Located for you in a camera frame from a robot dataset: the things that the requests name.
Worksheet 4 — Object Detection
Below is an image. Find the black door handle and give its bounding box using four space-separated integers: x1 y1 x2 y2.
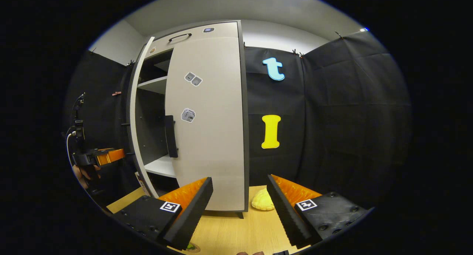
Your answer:
164 115 178 158

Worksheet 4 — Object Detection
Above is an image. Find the yellow soft toy food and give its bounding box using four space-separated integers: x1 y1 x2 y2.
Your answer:
251 188 276 211

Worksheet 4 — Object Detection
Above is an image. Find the grey white cabinet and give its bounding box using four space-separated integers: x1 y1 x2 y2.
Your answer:
126 20 250 219

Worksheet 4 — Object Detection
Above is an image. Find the black backdrop cloth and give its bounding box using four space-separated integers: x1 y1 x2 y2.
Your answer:
72 50 135 205
244 30 412 207

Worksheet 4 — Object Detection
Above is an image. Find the white cabinet shelf board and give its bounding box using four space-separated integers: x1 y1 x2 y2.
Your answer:
137 76 169 95

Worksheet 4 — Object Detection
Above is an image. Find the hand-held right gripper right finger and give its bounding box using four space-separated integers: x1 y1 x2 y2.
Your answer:
267 174 370 248

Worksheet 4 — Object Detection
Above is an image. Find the beige cabinet drawer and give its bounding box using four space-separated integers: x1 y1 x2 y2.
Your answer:
144 21 239 58

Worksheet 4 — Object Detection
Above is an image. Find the white cabinet door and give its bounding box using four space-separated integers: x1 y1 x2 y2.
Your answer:
126 36 160 198
164 36 247 212

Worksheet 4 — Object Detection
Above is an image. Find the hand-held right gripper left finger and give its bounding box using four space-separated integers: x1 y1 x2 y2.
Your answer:
113 177 214 251

